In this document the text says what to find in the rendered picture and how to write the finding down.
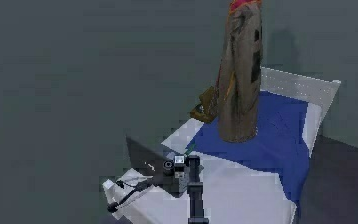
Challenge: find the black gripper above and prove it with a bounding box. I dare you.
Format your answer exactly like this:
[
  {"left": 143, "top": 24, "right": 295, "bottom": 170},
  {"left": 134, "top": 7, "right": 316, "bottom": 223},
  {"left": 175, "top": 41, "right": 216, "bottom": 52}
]
[{"left": 106, "top": 159, "right": 176, "bottom": 214}]

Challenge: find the white bed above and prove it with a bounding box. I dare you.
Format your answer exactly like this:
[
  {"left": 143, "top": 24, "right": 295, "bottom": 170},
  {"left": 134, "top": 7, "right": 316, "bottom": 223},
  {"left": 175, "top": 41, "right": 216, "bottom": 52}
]
[{"left": 101, "top": 66, "right": 342, "bottom": 224}]

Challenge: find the small brown box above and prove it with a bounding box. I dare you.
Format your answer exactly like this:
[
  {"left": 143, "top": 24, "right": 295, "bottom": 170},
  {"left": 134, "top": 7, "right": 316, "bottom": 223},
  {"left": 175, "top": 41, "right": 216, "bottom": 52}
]
[{"left": 189, "top": 85, "right": 221, "bottom": 125}]

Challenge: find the tall brown cloth bag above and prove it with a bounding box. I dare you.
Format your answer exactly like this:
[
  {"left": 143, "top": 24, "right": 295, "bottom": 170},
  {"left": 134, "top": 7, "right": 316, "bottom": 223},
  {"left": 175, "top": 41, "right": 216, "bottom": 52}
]
[{"left": 216, "top": 0, "right": 264, "bottom": 144}]

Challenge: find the blue blanket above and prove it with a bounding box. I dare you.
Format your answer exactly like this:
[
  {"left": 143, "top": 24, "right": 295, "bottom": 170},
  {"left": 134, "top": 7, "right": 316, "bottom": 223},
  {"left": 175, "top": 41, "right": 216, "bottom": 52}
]
[{"left": 185, "top": 90, "right": 311, "bottom": 209}]

